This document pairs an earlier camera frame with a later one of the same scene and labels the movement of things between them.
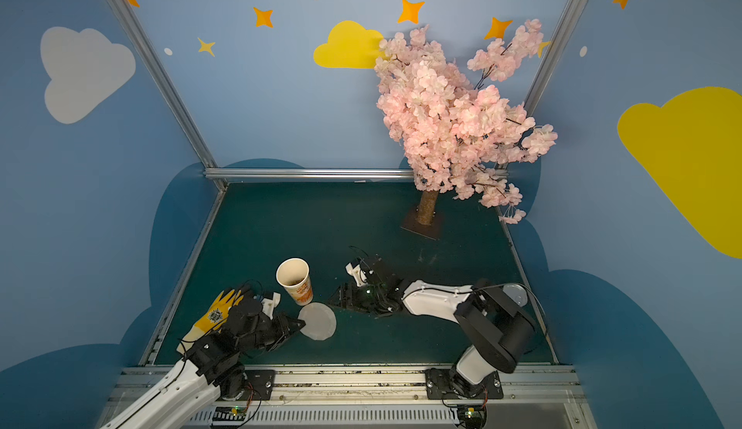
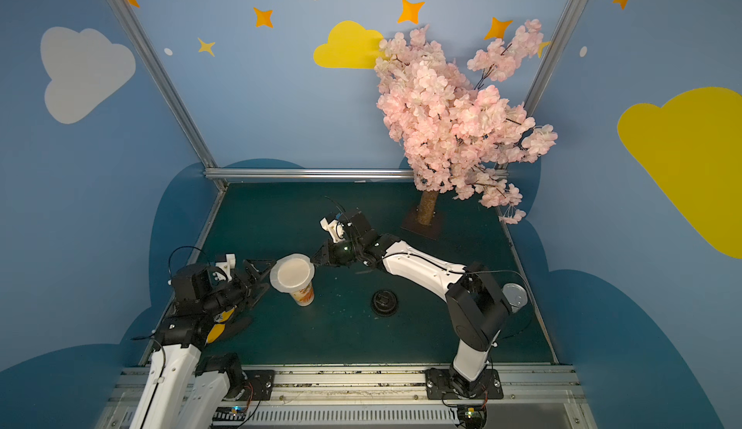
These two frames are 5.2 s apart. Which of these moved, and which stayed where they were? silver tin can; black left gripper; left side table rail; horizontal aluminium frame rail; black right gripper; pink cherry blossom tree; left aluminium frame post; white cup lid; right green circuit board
Moved: white cup lid; black right gripper; black left gripper
Stayed: silver tin can; right green circuit board; horizontal aluminium frame rail; left aluminium frame post; left side table rail; pink cherry blossom tree
